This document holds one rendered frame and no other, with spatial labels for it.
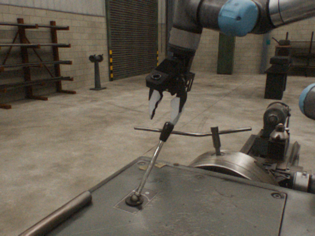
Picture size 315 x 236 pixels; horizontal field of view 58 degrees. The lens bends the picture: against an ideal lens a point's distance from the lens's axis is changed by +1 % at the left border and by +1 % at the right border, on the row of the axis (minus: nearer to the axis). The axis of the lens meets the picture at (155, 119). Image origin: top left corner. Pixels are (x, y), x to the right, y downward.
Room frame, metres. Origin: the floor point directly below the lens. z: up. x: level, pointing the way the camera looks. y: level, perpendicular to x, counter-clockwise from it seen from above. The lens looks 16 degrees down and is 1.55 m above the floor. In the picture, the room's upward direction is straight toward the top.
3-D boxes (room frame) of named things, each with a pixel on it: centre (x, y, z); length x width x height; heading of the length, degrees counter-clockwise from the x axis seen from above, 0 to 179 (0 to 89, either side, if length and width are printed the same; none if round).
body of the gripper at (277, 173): (0.93, -0.43, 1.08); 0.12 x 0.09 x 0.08; 61
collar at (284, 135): (1.25, -0.57, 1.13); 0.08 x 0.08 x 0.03
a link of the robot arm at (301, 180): (0.89, -0.50, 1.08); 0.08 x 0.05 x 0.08; 151
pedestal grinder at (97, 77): (9.33, 1.92, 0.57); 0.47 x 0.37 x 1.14; 153
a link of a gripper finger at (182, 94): (0.73, -0.06, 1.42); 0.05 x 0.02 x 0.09; 61
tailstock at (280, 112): (1.80, -0.78, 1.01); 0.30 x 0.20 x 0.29; 151
